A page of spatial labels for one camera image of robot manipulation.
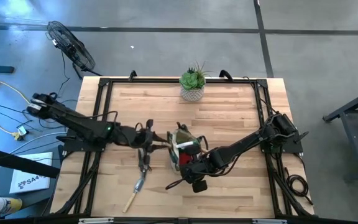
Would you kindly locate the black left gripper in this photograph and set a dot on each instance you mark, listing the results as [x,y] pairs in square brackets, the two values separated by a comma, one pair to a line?
[146,140]

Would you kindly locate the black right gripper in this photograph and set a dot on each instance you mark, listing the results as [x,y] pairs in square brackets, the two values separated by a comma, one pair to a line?
[197,171]

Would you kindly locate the red gardening glove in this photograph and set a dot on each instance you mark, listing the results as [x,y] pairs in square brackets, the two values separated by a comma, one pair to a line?
[185,159]

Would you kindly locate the beige green-trimmed gardening bag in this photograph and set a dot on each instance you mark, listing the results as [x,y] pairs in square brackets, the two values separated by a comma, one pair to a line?
[182,137]

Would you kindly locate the black pruning shears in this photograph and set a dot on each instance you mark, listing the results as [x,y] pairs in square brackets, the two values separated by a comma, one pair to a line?
[182,127]

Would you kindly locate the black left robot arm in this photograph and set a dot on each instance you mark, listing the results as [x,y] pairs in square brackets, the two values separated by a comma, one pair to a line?
[82,124]

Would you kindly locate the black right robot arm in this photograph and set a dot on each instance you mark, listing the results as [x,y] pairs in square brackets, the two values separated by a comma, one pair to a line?
[244,146]

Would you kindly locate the succulent in patterned white pot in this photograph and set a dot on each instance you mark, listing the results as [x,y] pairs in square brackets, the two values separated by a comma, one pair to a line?
[192,81]

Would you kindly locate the black table clamp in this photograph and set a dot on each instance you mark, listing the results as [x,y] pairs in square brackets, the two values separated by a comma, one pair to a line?
[132,75]
[225,74]

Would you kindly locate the black floor fan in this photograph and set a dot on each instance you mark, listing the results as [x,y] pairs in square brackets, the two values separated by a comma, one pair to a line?
[70,46]

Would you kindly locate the white printed cardboard box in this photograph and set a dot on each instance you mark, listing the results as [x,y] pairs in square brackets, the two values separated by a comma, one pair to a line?
[30,177]

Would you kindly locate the yellow and white plug adapter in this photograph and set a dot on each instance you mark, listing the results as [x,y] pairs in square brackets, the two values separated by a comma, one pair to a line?
[20,133]

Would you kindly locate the black diagonal beam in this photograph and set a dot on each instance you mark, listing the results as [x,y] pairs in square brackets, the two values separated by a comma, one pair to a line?
[20,161]

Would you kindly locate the yellow and white can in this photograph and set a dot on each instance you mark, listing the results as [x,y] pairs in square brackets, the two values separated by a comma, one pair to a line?
[11,205]

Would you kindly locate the dark metal stand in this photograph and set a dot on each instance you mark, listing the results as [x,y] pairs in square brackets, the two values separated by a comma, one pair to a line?
[353,104]

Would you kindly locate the black aluminium table frame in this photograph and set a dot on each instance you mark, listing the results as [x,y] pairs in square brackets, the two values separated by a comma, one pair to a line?
[141,80]

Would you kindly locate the silver metal bracket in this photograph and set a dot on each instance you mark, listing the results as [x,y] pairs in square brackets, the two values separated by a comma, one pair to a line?
[95,221]
[269,221]

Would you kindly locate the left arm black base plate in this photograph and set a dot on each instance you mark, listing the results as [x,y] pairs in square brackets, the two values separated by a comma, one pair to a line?
[70,144]

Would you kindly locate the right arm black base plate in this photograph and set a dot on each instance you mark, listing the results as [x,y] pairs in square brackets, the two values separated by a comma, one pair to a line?
[291,148]

